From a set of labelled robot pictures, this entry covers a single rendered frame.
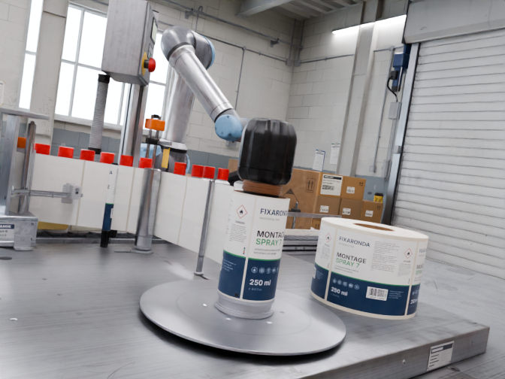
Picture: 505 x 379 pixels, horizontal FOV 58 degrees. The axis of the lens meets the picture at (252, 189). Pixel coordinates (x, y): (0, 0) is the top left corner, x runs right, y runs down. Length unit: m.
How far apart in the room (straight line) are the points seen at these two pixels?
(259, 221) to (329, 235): 0.24
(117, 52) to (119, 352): 0.85
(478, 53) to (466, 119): 0.73
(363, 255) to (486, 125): 4.78
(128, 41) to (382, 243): 0.79
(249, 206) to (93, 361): 0.28
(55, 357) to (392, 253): 0.55
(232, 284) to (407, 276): 0.33
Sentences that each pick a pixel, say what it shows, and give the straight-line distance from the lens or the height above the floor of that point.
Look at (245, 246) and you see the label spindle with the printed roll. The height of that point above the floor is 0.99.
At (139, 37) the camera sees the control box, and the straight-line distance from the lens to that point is 1.24.
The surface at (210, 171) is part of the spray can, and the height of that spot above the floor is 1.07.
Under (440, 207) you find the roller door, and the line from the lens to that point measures 5.70.
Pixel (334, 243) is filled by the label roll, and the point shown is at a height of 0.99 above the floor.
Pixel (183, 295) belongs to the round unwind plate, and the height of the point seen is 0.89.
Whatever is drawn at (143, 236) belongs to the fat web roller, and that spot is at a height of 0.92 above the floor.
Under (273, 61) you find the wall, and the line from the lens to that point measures 8.09.
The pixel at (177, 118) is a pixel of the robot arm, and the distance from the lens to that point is 1.68.
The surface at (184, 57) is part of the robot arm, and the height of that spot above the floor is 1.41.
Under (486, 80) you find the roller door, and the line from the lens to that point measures 5.68.
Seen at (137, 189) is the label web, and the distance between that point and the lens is 1.07.
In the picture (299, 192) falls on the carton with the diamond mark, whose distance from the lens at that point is 1.87.
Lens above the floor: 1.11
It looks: 3 degrees down
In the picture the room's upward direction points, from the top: 9 degrees clockwise
